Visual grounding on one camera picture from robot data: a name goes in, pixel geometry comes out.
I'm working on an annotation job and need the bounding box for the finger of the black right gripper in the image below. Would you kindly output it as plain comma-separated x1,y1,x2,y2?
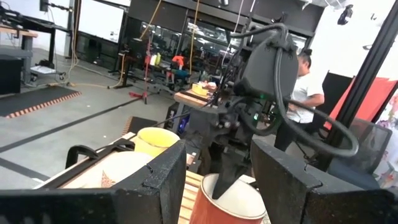
212,146,249,200
198,147,218,175

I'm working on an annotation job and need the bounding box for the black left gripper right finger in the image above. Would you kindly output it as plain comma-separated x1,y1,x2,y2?
251,139,398,224

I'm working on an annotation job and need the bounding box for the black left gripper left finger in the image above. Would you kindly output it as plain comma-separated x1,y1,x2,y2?
0,139,187,224

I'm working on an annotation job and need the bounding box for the orange mug white inside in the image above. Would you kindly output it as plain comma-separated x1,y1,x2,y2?
189,173,267,224

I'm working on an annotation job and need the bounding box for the wooden work table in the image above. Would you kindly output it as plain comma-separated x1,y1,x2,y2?
173,88,218,110

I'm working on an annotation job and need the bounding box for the yellow bowl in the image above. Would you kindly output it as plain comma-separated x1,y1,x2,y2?
191,83,210,97

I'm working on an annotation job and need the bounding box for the wooden slatted board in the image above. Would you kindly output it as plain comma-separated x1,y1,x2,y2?
177,170,205,224

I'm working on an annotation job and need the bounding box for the yellow mug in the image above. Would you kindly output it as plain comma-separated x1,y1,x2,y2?
134,126,181,158

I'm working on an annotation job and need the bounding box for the black floor mat orange edge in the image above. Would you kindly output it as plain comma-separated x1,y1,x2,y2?
0,85,83,119
122,115,159,135

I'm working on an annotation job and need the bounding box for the black mesh office chair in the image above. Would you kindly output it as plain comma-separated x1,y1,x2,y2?
327,117,393,191

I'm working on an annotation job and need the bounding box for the red tripod stand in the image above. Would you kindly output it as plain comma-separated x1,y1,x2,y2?
128,34,154,105

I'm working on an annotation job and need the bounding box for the person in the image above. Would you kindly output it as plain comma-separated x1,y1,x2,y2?
274,48,326,153

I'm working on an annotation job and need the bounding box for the red cloth panel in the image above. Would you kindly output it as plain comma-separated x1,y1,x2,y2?
323,77,398,131

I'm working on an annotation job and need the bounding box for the black cabinet box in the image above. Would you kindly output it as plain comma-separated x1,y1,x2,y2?
0,55,24,96

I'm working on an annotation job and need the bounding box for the grey desk with wooden top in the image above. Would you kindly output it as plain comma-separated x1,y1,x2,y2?
0,24,39,85

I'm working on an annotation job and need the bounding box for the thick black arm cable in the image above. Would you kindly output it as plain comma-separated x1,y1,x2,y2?
229,22,360,158

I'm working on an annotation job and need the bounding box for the black metal frame post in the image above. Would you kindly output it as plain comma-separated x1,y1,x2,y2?
315,0,398,172

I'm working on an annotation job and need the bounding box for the black hanging camera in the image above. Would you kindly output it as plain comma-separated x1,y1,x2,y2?
336,4,354,26

